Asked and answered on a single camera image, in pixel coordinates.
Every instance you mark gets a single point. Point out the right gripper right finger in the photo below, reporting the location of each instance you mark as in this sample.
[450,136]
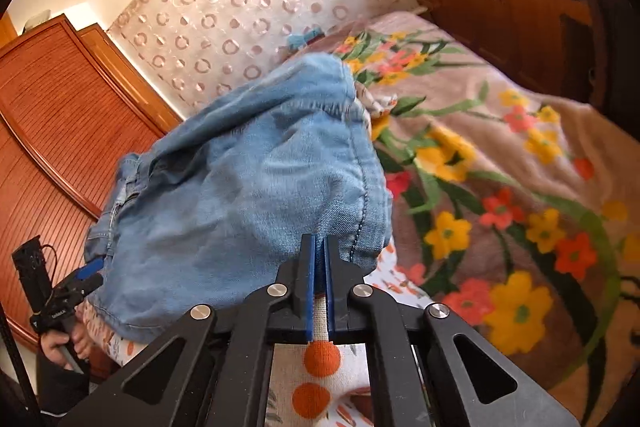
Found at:
[341,276]

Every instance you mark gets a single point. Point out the blue denim jeans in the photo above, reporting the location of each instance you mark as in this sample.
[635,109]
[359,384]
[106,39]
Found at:
[210,212]

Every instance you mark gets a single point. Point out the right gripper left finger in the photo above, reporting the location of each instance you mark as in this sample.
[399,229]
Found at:
[303,292]

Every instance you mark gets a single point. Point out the long wooden sideboard cabinet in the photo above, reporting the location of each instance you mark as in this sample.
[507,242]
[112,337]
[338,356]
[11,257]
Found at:
[547,46]

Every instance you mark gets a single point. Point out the floral brown blanket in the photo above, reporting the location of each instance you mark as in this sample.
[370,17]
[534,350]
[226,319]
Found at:
[519,211]

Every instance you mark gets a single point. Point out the orange print white bedsheet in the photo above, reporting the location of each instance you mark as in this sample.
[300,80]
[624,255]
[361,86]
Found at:
[322,384]

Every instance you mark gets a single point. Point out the person's left hand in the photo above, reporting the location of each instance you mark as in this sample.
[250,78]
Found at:
[53,343]

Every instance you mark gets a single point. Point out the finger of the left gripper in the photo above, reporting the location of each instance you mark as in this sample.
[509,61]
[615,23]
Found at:
[84,280]

